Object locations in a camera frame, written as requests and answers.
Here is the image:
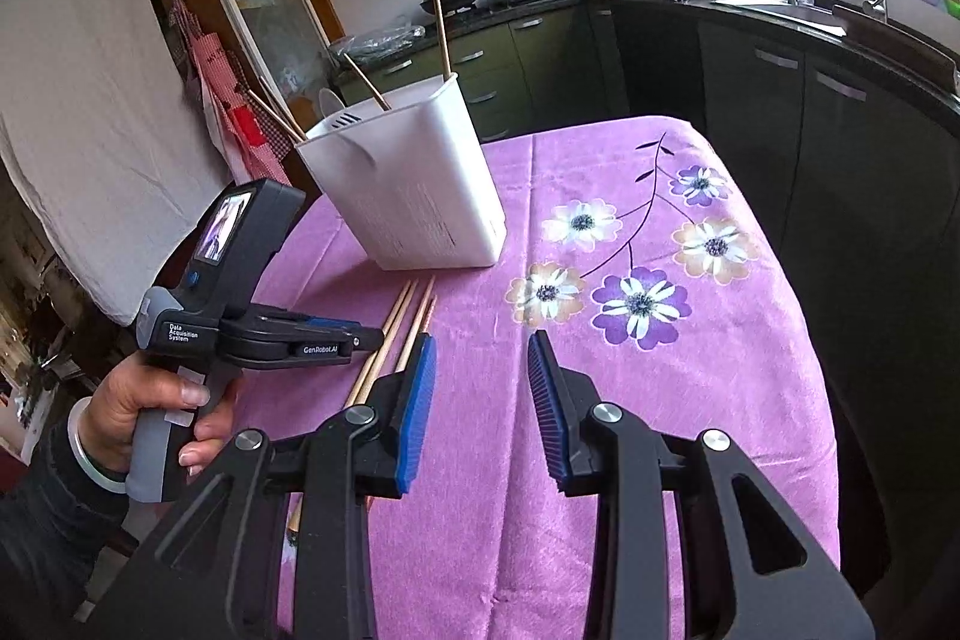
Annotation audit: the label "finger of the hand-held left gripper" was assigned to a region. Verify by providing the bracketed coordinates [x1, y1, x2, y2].
[220, 323, 386, 373]
[251, 308, 358, 332]

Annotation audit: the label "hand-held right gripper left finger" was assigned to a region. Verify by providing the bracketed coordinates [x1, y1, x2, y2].
[82, 335, 438, 640]

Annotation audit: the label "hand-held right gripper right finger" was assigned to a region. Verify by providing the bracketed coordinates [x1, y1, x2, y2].
[527, 331, 877, 640]

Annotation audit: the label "light wooden chopstick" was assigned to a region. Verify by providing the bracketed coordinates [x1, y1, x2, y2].
[432, 0, 454, 83]
[246, 89, 308, 145]
[343, 53, 392, 113]
[357, 276, 437, 407]
[285, 278, 419, 540]

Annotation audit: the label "reddish wooden chopstick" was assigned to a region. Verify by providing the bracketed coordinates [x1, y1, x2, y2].
[394, 297, 438, 375]

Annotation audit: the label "white plastic utensil holder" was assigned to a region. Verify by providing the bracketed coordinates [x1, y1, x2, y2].
[295, 72, 505, 272]

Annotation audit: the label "person's left forearm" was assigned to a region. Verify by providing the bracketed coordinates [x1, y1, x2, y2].
[0, 415, 140, 640]

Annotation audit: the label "person's left hand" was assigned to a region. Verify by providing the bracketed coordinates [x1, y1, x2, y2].
[79, 359, 242, 480]

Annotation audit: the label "red checkered apron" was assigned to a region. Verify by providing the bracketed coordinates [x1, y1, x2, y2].
[166, 0, 298, 185]

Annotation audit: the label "purple floral tablecloth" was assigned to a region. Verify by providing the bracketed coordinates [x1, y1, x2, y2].
[255, 115, 842, 640]

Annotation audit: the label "pink printed apron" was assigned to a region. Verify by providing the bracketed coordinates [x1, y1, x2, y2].
[186, 31, 265, 163]

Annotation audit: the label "white hanging sheet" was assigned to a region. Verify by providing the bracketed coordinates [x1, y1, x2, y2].
[0, 0, 235, 327]

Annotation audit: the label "clear plastic bag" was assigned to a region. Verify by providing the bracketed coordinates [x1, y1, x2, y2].
[347, 25, 429, 64]

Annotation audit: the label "green base cabinets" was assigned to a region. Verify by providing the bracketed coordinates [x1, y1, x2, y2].
[336, 2, 625, 145]

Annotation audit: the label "dark base cabinets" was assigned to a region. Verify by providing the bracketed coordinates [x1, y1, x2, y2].
[607, 1, 960, 431]

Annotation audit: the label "gas stove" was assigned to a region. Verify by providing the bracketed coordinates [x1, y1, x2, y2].
[442, 0, 579, 16]

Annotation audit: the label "steel sink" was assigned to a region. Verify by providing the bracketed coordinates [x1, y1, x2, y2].
[739, 0, 850, 38]

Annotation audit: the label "pale bangle bracelet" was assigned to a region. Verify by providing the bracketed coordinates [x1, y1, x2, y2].
[66, 404, 130, 495]

